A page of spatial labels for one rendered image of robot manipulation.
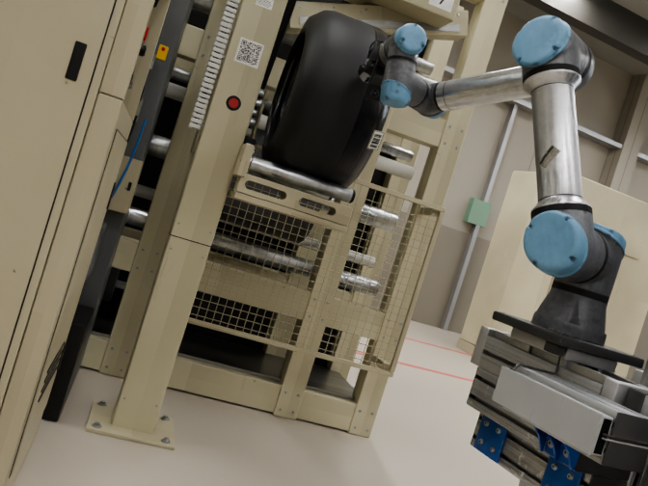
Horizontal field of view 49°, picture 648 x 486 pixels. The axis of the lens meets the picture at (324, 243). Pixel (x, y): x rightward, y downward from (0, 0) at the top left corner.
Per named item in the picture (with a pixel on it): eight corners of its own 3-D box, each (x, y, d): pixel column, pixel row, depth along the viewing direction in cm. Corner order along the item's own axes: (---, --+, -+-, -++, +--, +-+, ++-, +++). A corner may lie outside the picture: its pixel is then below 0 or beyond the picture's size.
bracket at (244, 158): (235, 175, 208) (246, 142, 208) (224, 175, 247) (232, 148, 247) (247, 177, 209) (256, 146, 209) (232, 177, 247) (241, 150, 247)
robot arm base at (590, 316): (619, 351, 145) (634, 305, 145) (563, 335, 139) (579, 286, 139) (569, 333, 159) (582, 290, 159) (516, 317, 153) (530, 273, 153)
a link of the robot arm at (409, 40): (395, 50, 169) (402, 15, 170) (379, 63, 180) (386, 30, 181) (425, 59, 171) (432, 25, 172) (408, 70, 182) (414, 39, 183)
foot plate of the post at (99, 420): (84, 430, 209) (87, 423, 209) (93, 402, 235) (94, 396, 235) (174, 450, 216) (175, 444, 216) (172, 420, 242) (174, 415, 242)
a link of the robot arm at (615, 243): (619, 301, 149) (638, 239, 149) (595, 291, 139) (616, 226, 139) (566, 285, 157) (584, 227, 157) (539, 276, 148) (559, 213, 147)
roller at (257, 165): (243, 172, 214) (248, 159, 211) (244, 164, 217) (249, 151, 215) (350, 206, 222) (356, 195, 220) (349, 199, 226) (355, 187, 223)
